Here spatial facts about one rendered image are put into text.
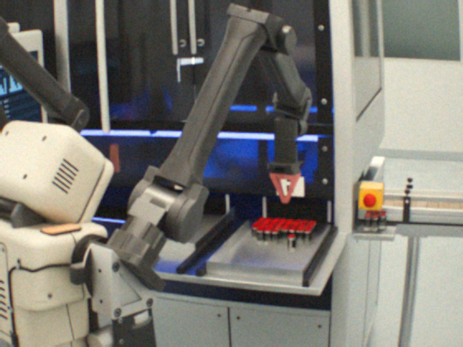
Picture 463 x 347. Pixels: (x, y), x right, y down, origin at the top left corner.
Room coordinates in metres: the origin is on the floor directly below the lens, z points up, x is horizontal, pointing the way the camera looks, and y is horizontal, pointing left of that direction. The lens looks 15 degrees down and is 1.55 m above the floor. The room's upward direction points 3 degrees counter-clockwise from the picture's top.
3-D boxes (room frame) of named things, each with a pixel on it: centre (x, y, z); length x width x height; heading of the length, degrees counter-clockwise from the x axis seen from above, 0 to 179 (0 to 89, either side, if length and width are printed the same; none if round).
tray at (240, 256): (1.62, -0.11, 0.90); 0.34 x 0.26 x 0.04; 159
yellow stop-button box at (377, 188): (1.75, -0.42, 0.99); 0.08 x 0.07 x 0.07; 160
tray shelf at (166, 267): (1.72, 0.04, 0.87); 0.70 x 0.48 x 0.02; 70
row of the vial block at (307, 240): (1.71, -0.14, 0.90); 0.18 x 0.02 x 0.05; 69
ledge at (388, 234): (1.79, -0.45, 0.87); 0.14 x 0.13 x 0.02; 160
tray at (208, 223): (1.85, 0.18, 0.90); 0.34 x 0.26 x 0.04; 160
